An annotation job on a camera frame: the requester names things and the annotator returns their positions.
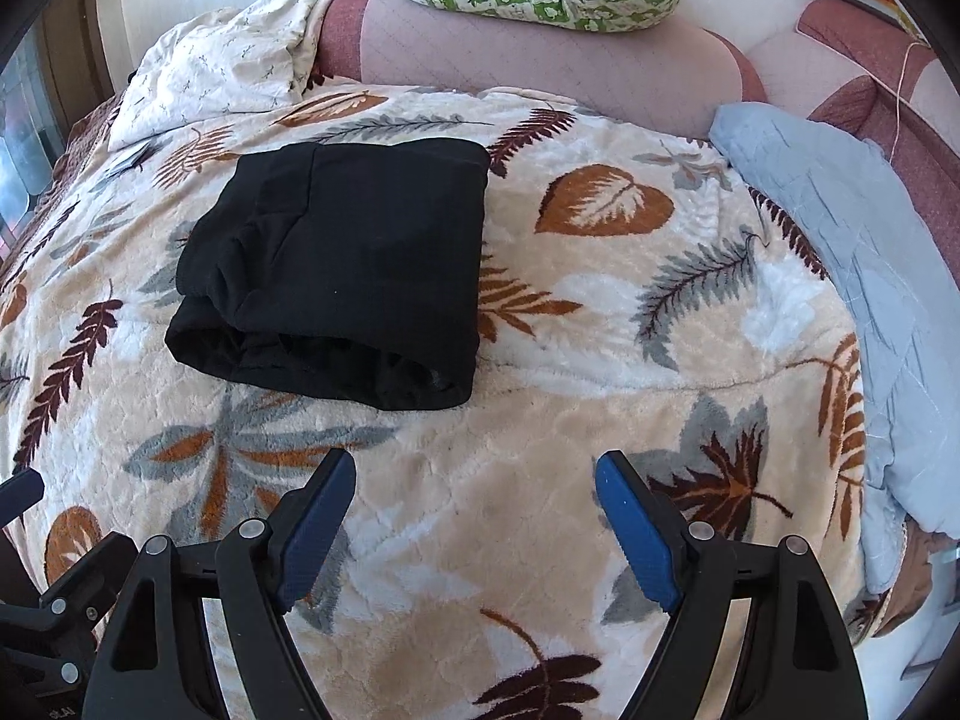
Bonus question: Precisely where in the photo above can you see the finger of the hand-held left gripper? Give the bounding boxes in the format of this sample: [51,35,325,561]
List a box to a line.
[0,471,46,527]
[36,531,140,625]

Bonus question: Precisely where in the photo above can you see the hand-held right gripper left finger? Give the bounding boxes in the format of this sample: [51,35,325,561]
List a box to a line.
[82,448,357,720]

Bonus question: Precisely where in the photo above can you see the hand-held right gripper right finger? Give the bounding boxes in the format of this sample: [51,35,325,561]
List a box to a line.
[595,450,868,720]

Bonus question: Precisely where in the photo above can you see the black pants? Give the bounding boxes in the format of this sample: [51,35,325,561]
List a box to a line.
[165,136,492,412]

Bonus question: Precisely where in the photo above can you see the leaf print fleece blanket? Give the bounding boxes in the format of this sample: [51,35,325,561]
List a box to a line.
[0,86,871,720]

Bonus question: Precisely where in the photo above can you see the window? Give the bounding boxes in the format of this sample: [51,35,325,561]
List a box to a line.
[0,37,70,241]

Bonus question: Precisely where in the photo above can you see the light blue quilt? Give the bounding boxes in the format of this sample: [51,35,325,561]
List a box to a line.
[709,101,960,595]

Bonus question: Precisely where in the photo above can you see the white floral quilt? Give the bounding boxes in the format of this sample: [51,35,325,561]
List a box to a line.
[109,0,331,152]

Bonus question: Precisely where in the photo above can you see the pink quilted headboard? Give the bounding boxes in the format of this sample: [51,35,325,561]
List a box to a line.
[311,0,960,301]

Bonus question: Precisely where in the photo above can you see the thin pale cord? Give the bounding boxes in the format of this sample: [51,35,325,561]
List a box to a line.
[889,34,928,163]

